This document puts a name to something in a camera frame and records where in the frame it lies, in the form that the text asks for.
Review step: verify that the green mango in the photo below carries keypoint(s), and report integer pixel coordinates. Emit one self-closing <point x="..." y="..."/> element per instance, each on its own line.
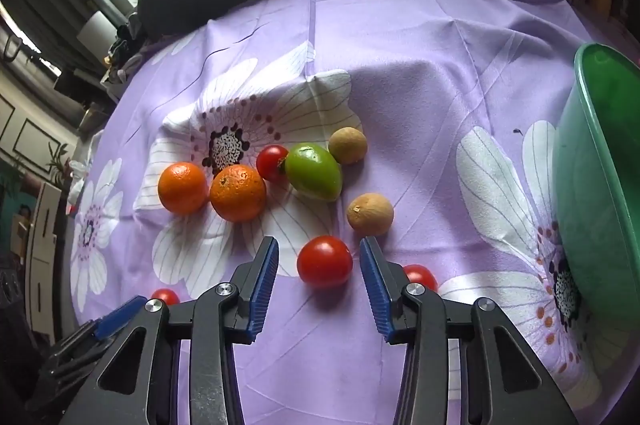
<point x="314" y="172"/>

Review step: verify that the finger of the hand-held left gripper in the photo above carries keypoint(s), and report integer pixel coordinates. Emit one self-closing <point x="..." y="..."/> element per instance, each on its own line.
<point x="120" y="316"/>

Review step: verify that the purple floral blanket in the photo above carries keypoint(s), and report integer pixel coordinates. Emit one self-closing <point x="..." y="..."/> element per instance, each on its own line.
<point x="400" y="80"/>

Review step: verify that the green plastic bowl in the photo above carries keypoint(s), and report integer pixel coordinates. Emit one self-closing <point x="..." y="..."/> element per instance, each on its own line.
<point x="600" y="205"/>

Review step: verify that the orange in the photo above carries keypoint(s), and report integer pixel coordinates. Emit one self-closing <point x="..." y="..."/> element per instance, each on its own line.
<point x="238" y="194"/>
<point x="183" y="188"/>

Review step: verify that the tan round fruit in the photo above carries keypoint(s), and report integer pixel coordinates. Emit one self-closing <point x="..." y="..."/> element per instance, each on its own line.
<point x="370" y="215"/>
<point x="348" y="146"/>

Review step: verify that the potted plant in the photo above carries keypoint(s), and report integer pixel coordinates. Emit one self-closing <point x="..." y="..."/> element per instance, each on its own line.
<point x="57" y="162"/>

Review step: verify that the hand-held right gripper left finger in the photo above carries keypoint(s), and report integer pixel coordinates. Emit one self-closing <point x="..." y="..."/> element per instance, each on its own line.
<point x="262" y="290"/>

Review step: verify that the white cabinet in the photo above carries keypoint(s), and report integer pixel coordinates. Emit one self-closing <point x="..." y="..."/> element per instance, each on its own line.
<point x="42" y="255"/>

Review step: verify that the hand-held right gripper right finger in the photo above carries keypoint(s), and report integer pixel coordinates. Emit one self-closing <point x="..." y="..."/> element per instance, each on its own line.
<point x="376" y="290"/>

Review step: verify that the red tomato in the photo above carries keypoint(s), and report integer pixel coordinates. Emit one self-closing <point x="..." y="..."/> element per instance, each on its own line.
<point x="165" y="296"/>
<point x="421" y="277"/>
<point x="325" y="262"/>
<point x="270" y="164"/>

